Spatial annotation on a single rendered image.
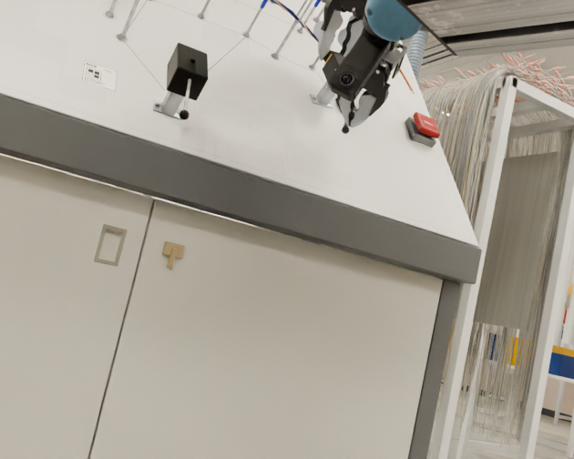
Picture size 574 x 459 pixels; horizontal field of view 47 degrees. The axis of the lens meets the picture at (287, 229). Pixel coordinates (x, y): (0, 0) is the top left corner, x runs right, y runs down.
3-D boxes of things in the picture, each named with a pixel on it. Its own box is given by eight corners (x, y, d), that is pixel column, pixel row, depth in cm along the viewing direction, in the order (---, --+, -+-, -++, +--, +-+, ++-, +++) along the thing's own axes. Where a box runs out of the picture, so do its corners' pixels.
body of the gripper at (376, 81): (399, 76, 112) (421, 15, 102) (377, 102, 106) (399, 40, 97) (360, 56, 113) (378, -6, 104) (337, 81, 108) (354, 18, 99)
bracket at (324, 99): (312, 103, 121) (326, 83, 118) (309, 95, 123) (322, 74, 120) (333, 108, 124) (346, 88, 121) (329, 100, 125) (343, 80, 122)
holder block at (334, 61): (330, 89, 117) (342, 72, 115) (322, 68, 121) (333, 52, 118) (348, 94, 120) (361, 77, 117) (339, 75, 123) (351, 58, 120)
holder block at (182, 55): (150, 146, 92) (177, 94, 85) (153, 92, 100) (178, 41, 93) (181, 156, 94) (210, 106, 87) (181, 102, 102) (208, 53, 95)
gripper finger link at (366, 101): (376, 119, 118) (391, 79, 111) (362, 137, 114) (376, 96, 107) (361, 112, 118) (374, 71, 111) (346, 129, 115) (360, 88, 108)
